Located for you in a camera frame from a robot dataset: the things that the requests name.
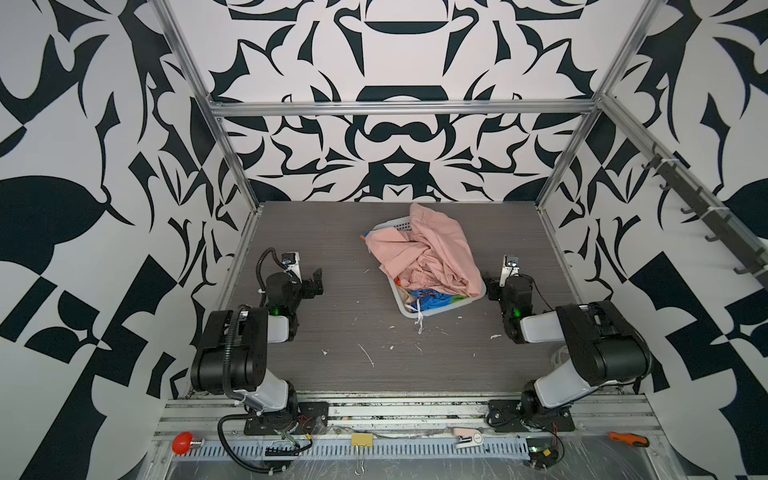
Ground pink shorts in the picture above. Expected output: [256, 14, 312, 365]
[365, 203, 483, 298]

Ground white plastic basket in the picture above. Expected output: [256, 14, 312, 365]
[362, 216, 479, 321]

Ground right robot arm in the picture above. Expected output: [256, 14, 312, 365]
[484, 275, 653, 421]

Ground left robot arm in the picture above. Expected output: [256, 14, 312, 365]
[190, 269, 324, 414]

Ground multicolour shorts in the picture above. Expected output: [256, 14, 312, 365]
[404, 289, 470, 312]

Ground white tape roll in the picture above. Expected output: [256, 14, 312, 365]
[550, 345, 570, 369]

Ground pink white tape dispenser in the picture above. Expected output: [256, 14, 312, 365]
[452, 427, 484, 450]

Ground small green circuit board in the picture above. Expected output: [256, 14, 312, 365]
[528, 437, 563, 471]

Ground yellow tag clip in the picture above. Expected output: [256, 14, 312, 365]
[350, 433, 374, 448]

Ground red emergency stop button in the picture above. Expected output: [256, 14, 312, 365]
[171, 432, 204, 456]

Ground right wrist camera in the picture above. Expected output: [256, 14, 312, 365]
[499, 255, 519, 287]

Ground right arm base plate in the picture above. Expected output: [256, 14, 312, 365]
[485, 399, 576, 433]

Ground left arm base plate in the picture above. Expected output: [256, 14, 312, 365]
[244, 402, 330, 436]

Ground white slotted cable duct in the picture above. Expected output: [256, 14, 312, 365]
[230, 437, 529, 462]

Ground black corrugated cable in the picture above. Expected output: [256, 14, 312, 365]
[215, 413, 314, 475]

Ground orange handled tool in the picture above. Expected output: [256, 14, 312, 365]
[608, 432, 650, 448]

